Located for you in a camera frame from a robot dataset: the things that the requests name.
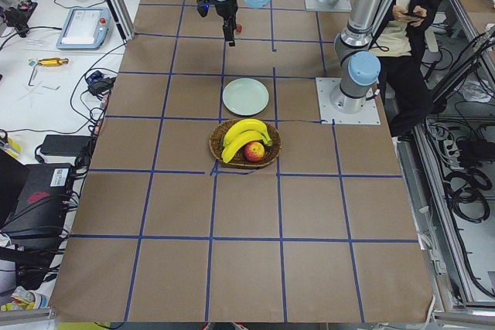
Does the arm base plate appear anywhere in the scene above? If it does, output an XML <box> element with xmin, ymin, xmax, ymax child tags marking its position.
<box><xmin>316</xmin><ymin>77</ymin><xmax>381</xmax><ymax>125</ymax></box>
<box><xmin>305</xmin><ymin>0</ymin><xmax>352</xmax><ymax>12</ymax></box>

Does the woven wicker basket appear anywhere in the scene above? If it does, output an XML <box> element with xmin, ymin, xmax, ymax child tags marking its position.
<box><xmin>209</xmin><ymin>119</ymin><xmax>282</xmax><ymax>168</ymax></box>

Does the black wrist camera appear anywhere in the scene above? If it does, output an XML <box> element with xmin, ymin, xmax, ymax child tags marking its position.
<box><xmin>196</xmin><ymin>0</ymin><xmax>210</xmax><ymax>18</ymax></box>

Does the teach pendant tablet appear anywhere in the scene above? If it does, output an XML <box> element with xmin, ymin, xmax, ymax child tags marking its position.
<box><xmin>56</xmin><ymin>8</ymin><xmax>112</xmax><ymax>50</ymax></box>

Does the person in black jacket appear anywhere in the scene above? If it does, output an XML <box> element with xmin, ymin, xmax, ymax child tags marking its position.
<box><xmin>374</xmin><ymin>0</ymin><xmax>442</xmax><ymax>139</ymax></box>

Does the red yellow apple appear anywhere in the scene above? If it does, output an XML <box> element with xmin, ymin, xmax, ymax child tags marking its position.
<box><xmin>244</xmin><ymin>141</ymin><xmax>265</xmax><ymax>162</ymax></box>

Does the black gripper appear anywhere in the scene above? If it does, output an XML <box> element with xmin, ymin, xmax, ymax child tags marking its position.
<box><xmin>215</xmin><ymin>0</ymin><xmax>238</xmax><ymax>46</ymax></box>

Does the yellow banana bunch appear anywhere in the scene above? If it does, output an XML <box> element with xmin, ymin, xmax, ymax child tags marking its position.
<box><xmin>221</xmin><ymin>118</ymin><xmax>271</xmax><ymax>163</ymax></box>

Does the light green plate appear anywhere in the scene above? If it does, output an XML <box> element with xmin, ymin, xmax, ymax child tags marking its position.
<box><xmin>222</xmin><ymin>78</ymin><xmax>269</xmax><ymax>116</ymax></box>

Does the black computer case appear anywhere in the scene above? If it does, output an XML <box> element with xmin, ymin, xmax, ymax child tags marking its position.
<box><xmin>1</xmin><ymin>151</ymin><xmax>76</xmax><ymax>249</ymax></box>

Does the black power adapter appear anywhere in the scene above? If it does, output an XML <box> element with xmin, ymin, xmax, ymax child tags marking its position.
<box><xmin>39</xmin><ymin>134</ymin><xmax>90</xmax><ymax>157</ymax></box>

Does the black smartphone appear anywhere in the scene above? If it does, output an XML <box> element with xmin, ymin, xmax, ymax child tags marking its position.
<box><xmin>403</xmin><ymin>12</ymin><xmax>426</xmax><ymax>19</ymax></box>

